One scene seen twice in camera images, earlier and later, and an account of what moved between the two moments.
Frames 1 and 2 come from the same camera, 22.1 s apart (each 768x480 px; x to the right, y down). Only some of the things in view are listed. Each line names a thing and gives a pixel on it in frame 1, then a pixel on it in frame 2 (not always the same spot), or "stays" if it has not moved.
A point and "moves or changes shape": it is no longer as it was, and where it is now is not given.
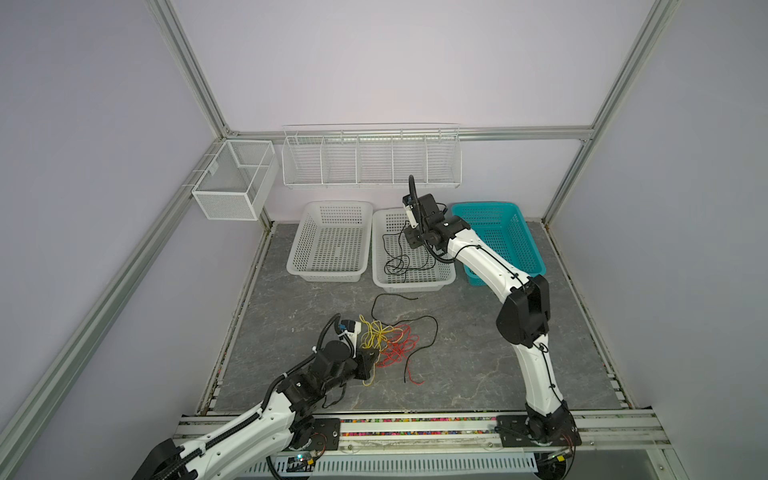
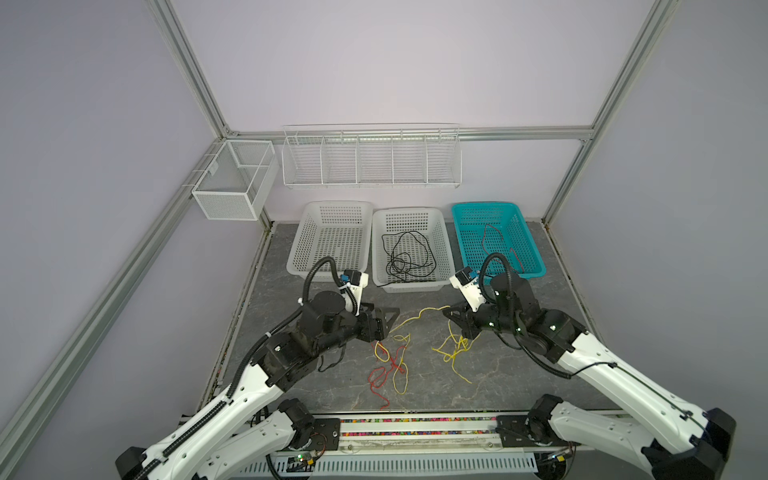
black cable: x=399 y=263 moves or changes shape
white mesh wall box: x=238 y=181 stays
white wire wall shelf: x=372 y=155 stays
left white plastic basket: x=333 y=241 stays
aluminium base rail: x=411 y=434 stays
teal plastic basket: x=503 y=227 stays
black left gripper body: x=353 y=368 to x=350 y=327
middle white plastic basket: x=399 y=269 stays
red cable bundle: x=401 y=346 moves or changes shape
